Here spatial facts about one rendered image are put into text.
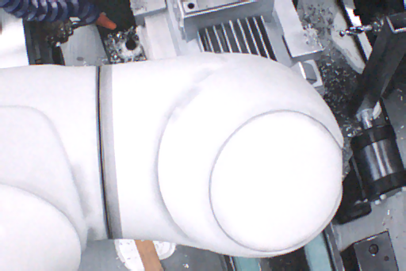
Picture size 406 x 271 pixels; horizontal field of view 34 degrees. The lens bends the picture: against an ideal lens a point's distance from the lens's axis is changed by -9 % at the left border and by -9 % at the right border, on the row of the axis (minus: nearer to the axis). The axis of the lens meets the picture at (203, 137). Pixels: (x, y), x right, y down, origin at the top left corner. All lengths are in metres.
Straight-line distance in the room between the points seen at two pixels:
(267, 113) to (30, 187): 0.12
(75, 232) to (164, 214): 0.05
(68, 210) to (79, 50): 0.77
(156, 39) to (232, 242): 0.49
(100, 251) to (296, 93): 0.70
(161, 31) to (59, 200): 0.48
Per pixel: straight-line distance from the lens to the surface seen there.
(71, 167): 0.36
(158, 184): 0.36
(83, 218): 0.37
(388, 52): 0.66
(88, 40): 1.11
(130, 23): 0.98
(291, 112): 0.33
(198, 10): 0.73
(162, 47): 0.80
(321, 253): 0.89
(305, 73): 0.76
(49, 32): 0.82
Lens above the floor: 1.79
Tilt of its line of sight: 73 degrees down
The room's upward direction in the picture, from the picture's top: 5 degrees counter-clockwise
